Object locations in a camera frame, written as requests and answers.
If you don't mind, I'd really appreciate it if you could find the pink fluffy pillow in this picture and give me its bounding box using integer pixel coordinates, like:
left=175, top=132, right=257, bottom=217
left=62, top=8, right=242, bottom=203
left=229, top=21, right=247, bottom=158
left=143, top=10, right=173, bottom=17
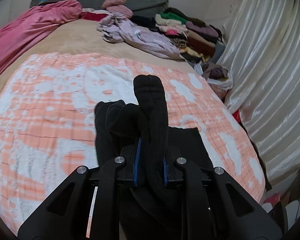
left=101, top=0, right=133, bottom=19

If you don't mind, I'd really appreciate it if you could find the red plastic bag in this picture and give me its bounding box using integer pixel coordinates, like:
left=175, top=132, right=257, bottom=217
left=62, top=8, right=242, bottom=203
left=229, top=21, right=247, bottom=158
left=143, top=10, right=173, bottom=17
left=232, top=110, right=241, bottom=123

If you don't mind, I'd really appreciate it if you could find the bag of clothes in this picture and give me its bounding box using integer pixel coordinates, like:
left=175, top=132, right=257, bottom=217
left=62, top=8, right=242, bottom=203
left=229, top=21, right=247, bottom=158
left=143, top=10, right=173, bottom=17
left=193, top=61, right=233, bottom=100

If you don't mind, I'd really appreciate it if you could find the pink velvet quilt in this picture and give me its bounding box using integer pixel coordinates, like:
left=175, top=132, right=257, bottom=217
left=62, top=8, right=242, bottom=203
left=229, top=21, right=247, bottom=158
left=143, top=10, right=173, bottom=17
left=0, top=0, right=82, bottom=75

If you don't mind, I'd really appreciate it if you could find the lilac crumpled garment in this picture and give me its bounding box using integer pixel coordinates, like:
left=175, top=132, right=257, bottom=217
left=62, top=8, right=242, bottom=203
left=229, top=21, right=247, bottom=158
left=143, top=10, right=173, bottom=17
left=97, top=12, right=183, bottom=61

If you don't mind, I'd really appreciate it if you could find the stack of folded clothes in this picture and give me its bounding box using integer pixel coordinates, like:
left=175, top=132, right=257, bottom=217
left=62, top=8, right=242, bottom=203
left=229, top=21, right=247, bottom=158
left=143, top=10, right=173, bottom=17
left=130, top=7, right=226, bottom=64

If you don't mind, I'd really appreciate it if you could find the black printed sweater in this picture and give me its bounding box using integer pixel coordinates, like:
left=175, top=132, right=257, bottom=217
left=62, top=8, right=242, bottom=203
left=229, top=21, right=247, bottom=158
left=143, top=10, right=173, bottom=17
left=93, top=74, right=215, bottom=240

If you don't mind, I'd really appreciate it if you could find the beige bed sheet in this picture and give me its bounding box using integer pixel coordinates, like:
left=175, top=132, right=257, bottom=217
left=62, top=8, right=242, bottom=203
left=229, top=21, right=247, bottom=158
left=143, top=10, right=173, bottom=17
left=0, top=19, right=194, bottom=93

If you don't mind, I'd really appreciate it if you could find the cream satin curtain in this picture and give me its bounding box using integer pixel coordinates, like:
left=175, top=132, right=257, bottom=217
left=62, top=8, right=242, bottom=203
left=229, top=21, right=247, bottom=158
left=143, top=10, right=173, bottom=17
left=218, top=0, right=300, bottom=183

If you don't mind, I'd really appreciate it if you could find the red cloth near pillows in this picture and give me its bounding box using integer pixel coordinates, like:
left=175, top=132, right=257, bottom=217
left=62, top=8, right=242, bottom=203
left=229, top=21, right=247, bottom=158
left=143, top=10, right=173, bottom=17
left=81, top=11, right=108, bottom=22

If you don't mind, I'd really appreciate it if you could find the orange white patterned blanket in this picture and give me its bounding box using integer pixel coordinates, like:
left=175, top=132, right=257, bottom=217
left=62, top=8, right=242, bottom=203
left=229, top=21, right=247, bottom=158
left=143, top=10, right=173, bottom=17
left=0, top=53, right=265, bottom=232

